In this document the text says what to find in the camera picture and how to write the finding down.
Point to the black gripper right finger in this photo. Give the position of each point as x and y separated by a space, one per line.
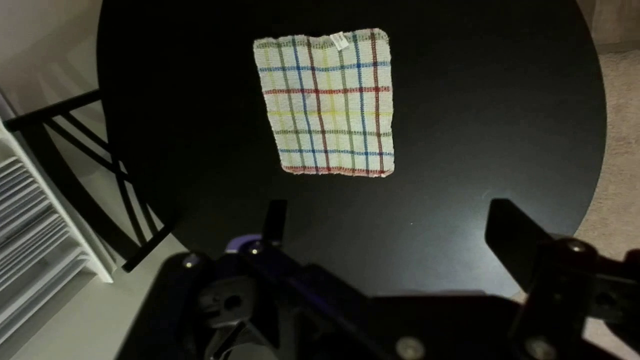
516 240

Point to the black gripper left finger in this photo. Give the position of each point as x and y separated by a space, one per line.
274 222

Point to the plaid checked dish towel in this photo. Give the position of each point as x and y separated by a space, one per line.
326 100

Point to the round black dining table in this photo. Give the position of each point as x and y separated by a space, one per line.
466 100

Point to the black wooden chair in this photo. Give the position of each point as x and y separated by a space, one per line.
81 192

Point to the white slatted shutter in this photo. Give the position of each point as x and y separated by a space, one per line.
32 233

